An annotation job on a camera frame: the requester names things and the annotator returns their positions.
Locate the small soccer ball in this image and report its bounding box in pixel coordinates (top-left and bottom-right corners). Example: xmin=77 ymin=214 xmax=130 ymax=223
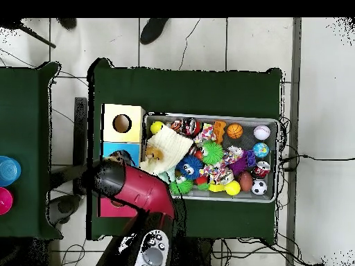
xmin=251 ymin=179 xmax=268 ymax=196

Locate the blue roll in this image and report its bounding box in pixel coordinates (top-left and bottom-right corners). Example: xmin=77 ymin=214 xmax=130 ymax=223
xmin=0 ymin=155 xmax=22 ymax=187

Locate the small orange basketball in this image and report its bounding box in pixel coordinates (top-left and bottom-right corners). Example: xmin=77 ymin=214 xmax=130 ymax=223
xmin=226 ymin=123 xmax=244 ymax=140

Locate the silver mesh bin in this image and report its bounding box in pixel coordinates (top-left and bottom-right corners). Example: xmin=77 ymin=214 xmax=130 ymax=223
xmin=141 ymin=112 xmax=280 ymax=204

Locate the person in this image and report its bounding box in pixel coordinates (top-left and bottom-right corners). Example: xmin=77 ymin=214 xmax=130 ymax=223
xmin=56 ymin=17 xmax=170 ymax=46

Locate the dark green table cloth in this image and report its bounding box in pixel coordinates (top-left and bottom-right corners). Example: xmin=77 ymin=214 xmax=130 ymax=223
xmin=87 ymin=57 xmax=284 ymax=241

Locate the pink round cup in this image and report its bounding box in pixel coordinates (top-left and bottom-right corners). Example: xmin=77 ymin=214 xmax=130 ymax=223
xmin=0 ymin=186 xmax=14 ymax=216

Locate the yellow smooth ball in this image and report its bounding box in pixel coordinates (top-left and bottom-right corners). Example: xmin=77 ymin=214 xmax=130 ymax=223
xmin=150 ymin=121 xmax=165 ymax=136

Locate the wooden box with three holes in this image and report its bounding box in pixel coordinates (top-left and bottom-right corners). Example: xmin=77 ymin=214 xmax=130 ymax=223
xmin=97 ymin=103 xmax=146 ymax=218

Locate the white baseball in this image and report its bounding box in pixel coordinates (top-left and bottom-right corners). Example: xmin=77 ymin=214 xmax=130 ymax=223
xmin=253 ymin=125 xmax=271 ymax=141

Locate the orange toy building brick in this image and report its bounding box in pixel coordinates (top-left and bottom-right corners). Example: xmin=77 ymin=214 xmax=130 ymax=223
xmin=212 ymin=120 xmax=227 ymax=145

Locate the small globe ball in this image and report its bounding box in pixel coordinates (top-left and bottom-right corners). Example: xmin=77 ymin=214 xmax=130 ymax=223
xmin=252 ymin=142 xmax=270 ymax=159

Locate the large blue spiky ball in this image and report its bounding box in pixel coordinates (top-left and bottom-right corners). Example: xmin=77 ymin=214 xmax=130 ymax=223
xmin=175 ymin=154 xmax=205 ymax=181

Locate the orange plush toy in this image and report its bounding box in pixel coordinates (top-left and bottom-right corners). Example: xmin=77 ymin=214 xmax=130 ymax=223
xmin=145 ymin=145 xmax=165 ymax=161

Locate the small green spiky ball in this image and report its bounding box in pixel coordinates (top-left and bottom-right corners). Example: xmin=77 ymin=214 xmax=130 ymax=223
xmin=200 ymin=140 xmax=225 ymax=166

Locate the black stand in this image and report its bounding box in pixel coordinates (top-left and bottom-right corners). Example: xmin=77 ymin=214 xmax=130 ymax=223
xmin=73 ymin=96 xmax=88 ymax=196

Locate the green covered side table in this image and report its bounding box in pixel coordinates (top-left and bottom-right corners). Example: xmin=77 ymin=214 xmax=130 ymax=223
xmin=0 ymin=61 xmax=63 ymax=240

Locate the clear plastic bottle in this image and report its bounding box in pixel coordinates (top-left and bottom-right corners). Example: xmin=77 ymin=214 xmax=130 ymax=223
xmin=109 ymin=150 xmax=136 ymax=166

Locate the green spiky toy with eyes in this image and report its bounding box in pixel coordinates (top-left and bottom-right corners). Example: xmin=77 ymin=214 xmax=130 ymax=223
xmin=168 ymin=175 xmax=194 ymax=195

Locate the cream knitted cloth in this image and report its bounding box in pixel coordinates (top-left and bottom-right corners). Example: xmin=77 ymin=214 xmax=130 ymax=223
xmin=139 ymin=125 xmax=194 ymax=176

